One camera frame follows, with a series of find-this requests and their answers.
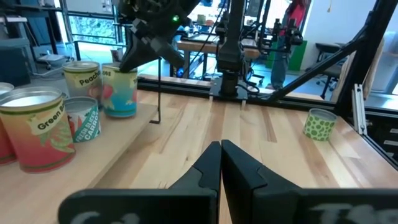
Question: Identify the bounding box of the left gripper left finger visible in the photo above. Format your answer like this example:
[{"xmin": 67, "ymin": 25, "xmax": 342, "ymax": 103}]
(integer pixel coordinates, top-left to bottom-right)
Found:
[{"xmin": 57, "ymin": 141, "xmax": 222, "ymax": 224}]

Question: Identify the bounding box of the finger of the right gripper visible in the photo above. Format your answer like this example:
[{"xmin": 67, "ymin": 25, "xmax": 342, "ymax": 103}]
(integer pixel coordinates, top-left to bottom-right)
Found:
[
  {"xmin": 154, "ymin": 37, "xmax": 187, "ymax": 68},
  {"xmin": 119, "ymin": 29, "xmax": 162, "ymax": 74}
]

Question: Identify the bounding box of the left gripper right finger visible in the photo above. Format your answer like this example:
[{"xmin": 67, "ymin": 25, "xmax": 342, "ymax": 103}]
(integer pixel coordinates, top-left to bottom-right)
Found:
[{"xmin": 221, "ymin": 139, "xmax": 398, "ymax": 224}]

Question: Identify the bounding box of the blue tomatoes can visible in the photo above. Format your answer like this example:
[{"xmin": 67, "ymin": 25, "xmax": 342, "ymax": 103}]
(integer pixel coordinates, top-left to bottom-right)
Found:
[{"xmin": 101, "ymin": 63, "xmax": 139, "ymax": 119}]

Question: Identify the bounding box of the peaches can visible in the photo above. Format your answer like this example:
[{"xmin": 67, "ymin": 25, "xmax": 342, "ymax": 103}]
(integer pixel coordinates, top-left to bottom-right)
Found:
[{"xmin": 62, "ymin": 60, "xmax": 104, "ymax": 105}]

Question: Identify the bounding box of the carrots can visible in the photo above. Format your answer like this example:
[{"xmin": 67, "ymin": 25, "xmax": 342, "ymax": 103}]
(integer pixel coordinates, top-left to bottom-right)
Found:
[{"xmin": 63, "ymin": 96, "xmax": 102, "ymax": 144}]

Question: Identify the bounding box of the green beans can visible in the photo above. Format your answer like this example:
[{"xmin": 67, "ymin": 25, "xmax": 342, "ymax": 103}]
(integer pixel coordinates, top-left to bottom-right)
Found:
[{"xmin": 0, "ymin": 86, "xmax": 76, "ymax": 174}]

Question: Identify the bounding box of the orange red corn can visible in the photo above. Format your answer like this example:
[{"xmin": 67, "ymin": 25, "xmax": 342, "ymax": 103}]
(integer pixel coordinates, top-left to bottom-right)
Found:
[{"xmin": 0, "ymin": 82, "xmax": 17, "ymax": 166}]

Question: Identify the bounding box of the wooden workbench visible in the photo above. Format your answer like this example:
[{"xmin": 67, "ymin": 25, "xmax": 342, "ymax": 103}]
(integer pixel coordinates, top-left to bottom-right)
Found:
[{"xmin": 176, "ymin": 39, "xmax": 261, "ymax": 78}]

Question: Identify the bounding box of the green dotted can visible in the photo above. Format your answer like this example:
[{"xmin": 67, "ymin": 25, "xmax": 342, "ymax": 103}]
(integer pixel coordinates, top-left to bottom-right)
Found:
[{"xmin": 302, "ymin": 108, "xmax": 338, "ymax": 142}]

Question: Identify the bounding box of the dark grey cabinet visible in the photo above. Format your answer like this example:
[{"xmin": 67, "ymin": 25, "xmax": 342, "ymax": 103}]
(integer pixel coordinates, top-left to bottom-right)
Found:
[{"xmin": 0, "ymin": 37, "xmax": 32, "ymax": 88}]

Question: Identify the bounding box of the person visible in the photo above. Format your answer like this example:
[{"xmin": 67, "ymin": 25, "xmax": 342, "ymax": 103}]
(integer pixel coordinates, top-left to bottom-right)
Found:
[{"xmin": 269, "ymin": 0, "xmax": 310, "ymax": 91}]

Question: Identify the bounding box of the black table edge rail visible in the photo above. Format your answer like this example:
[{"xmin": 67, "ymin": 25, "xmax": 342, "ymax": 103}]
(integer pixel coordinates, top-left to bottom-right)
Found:
[{"xmin": 136, "ymin": 75, "xmax": 338, "ymax": 110}]

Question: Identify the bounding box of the silver aluminium bracket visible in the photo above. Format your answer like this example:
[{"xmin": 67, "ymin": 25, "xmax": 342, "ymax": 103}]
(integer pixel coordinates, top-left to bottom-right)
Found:
[{"xmin": 351, "ymin": 83, "xmax": 368, "ymax": 136}]

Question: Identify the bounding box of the black aluminium rig frame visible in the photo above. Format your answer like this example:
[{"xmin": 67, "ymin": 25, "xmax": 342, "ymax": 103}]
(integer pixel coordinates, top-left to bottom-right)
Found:
[{"xmin": 267, "ymin": 0, "xmax": 398, "ymax": 170}]

